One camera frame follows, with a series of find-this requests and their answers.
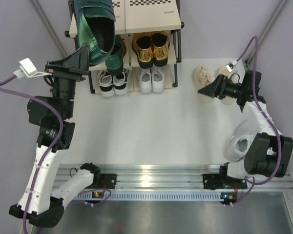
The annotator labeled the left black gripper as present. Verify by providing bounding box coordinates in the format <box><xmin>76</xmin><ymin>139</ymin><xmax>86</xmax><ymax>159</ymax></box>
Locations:
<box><xmin>44</xmin><ymin>43</ymin><xmax>89</xmax><ymax>118</ymax></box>

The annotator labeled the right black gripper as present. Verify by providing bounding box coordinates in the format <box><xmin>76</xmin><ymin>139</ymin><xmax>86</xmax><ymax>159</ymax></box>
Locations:
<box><xmin>198</xmin><ymin>74</ymin><xmax>245</xmax><ymax>100</ymax></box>

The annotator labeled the beige sneaker one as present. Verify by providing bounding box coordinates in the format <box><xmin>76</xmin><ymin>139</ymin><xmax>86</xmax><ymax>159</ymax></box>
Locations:
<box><xmin>218</xmin><ymin>66</ymin><xmax>234</xmax><ymax>105</ymax></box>
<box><xmin>192</xmin><ymin>66</ymin><xmax>214</xmax><ymax>92</ymax></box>

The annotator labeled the black white sneaker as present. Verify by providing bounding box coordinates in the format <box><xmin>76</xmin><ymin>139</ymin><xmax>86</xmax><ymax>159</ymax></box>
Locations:
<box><xmin>113</xmin><ymin>69</ymin><xmax>129</xmax><ymax>95</ymax></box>
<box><xmin>97</xmin><ymin>70</ymin><xmax>115</xmax><ymax>98</ymax></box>

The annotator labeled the green pointed shoe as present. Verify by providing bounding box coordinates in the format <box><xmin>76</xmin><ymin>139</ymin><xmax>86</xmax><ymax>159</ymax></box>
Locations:
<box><xmin>73</xmin><ymin>0</ymin><xmax>116</xmax><ymax>66</ymax></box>
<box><xmin>105</xmin><ymin>35</ymin><xmax>126</xmax><ymax>76</ymax></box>

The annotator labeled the gold loafer one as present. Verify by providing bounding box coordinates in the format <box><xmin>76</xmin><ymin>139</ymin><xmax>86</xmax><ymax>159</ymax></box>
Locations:
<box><xmin>151</xmin><ymin>31</ymin><xmax>170</xmax><ymax>67</ymax></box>
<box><xmin>131</xmin><ymin>32</ymin><xmax>153</xmax><ymax>69</ymax></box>

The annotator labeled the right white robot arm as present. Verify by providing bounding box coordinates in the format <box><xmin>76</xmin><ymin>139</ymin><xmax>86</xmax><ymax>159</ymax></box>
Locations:
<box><xmin>198</xmin><ymin>70</ymin><xmax>293</xmax><ymax>188</ymax></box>

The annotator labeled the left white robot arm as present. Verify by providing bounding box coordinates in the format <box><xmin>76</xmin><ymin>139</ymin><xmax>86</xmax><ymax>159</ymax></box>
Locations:
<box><xmin>9</xmin><ymin>45</ymin><xmax>116</xmax><ymax>228</ymax></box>

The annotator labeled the beige black-framed shoe shelf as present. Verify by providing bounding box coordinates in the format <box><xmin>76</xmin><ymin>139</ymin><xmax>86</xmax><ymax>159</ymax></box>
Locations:
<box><xmin>65</xmin><ymin>0</ymin><xmax>184</xmax><ymax>94</ymax></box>

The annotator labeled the white chunky sneaker left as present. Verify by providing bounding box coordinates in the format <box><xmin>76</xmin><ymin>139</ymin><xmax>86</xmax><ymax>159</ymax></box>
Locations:
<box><xmin>224</xmin><ymin>120</ymin><xmax>254</xmax><ymax>162</ymax></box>

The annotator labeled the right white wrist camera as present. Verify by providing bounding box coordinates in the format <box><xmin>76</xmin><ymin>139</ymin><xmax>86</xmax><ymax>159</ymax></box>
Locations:
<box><xmin>225</xmin><ymin>60</ymin><xmax>238</xmax><ymax>73</ymax></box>

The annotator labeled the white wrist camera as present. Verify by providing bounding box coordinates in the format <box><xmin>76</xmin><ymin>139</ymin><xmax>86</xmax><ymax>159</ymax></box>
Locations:
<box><xmin>13</xmin><ymin>58</ymin><xmax>49</xmax><ymax>78</ymax></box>
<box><xmin>225</xmin><ymin>60</ymin><xmax>238</xmax><ymax>73</ymax></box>

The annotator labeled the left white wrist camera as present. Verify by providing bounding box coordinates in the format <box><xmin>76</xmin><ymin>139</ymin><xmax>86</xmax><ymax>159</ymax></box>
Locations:
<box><xmin>13</xmin><ymin>58</ymin><xmax>49</xmax><ymax>78</ymax></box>

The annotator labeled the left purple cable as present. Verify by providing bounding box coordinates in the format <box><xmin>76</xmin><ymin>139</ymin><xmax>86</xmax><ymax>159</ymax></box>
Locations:
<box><xmin>0</xmin><ymin>75</ymin><xmax>112</xmax><ymax>234</ymax></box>

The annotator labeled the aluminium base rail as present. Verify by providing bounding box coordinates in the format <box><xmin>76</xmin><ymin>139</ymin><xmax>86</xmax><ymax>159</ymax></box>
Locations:
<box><xmin>53</xmin><ymin>164</ymin><xmax>293</xmax><ymax>192</ymax></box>

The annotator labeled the perforated grey cable duct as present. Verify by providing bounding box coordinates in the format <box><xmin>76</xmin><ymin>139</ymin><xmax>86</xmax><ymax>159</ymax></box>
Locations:
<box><xmin>74</xmin><ymin>191</ymin><xmax>237</xmax><ymax>202</ymax></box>

